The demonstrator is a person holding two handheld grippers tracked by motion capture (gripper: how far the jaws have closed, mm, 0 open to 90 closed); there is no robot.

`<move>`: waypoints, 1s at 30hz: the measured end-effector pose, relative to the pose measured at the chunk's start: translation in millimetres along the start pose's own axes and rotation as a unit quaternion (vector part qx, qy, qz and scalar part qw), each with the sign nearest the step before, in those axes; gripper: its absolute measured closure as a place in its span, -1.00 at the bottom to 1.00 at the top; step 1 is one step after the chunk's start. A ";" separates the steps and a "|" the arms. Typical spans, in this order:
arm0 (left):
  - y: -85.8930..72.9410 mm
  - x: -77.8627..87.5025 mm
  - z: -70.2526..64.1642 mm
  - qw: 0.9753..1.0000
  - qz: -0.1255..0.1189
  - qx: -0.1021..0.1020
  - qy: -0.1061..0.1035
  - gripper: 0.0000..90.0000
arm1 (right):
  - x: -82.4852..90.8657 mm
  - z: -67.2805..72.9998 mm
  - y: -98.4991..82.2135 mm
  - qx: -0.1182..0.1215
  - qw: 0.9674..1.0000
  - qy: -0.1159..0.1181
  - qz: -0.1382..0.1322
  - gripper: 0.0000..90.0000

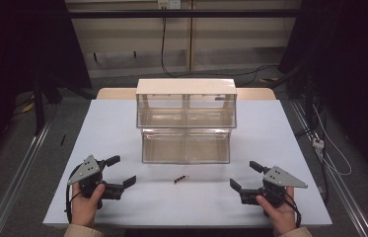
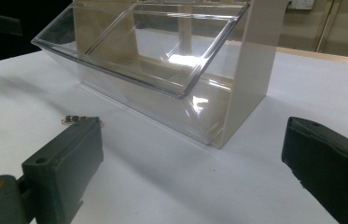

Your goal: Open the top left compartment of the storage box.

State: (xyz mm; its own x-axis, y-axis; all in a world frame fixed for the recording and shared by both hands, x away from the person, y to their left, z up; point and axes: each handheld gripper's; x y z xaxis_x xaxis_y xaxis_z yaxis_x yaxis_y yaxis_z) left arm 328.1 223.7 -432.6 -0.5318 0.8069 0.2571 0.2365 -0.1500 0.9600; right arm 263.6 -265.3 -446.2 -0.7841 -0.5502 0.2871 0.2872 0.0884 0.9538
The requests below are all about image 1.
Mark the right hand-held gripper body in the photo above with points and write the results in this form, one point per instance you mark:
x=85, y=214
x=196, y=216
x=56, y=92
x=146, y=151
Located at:
x=278, y=179

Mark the black metal stand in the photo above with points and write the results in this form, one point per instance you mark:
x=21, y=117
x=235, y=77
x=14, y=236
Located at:
x=39, y=108

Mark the white wall outlet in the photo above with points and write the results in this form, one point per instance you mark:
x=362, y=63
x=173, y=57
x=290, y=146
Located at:
x=169, y=4

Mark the metal desk leg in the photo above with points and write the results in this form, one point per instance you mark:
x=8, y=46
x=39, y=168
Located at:
x=190, y=39

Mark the person's right hand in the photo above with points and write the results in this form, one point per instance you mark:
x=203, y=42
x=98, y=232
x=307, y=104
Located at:
x=283, y=217

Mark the clear acrylic display case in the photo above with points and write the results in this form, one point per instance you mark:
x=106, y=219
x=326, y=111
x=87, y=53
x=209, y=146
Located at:
x=186, y=112

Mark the aluminium floor rail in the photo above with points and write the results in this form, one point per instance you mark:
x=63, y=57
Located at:
x=346, y=197
x=17, y=171

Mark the person's left hand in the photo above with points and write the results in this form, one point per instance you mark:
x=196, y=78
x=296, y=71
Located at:
x=84, y=210

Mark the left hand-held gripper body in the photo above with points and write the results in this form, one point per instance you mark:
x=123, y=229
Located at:
x=86, y=169

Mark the white power adapter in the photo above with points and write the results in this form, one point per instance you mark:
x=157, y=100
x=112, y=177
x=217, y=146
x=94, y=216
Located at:
x=317, y=142

